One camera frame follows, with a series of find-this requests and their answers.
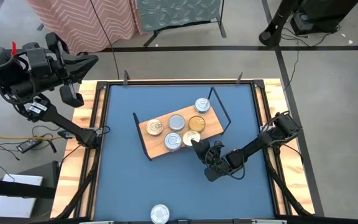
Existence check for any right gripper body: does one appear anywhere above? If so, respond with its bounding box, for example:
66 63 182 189
204 140 230 183

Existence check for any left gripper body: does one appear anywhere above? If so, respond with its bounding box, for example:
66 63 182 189
45 32 85 108

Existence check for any red label can gold lid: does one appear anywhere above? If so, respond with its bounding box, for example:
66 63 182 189
182 130 201 147

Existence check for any green label can gold lid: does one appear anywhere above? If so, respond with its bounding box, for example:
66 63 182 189
188 115 206 133

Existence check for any red label can silver lid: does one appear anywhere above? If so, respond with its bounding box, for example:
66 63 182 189
163 132 183 152

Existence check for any green label can silver lid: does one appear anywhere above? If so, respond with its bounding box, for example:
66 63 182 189
168 113 186 132
150 203 170 224

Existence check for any blue label can silver lid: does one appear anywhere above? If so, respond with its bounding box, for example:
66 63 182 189
194 97 211 114

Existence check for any Wild Planet can gold lid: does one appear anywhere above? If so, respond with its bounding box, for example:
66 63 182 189
145 118 164 136

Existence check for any pink chevron cloth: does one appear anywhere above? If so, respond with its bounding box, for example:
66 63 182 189
25 0 142 55

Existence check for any black power adapter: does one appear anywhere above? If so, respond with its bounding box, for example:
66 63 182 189
16 139 43 154

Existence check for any grey-green leaf print cloth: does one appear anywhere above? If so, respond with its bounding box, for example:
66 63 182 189
134 0 223 32

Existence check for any black floor stand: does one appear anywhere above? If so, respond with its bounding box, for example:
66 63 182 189
258 0 304 47

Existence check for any white flat panel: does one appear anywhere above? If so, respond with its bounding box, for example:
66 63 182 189
0 173 44 218

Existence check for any black equipment case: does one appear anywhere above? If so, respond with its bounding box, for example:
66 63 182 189
290 0 358 35

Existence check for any wooden shelf black metal frame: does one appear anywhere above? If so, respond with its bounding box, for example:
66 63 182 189
131 86 232 162

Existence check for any black hanging cable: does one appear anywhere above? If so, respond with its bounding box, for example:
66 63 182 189
89 0 120 80

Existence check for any black aluminium table frame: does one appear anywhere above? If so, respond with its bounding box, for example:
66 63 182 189
50 79 326 224

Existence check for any yellow floor cable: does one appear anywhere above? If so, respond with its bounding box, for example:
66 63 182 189
0 130 65 141

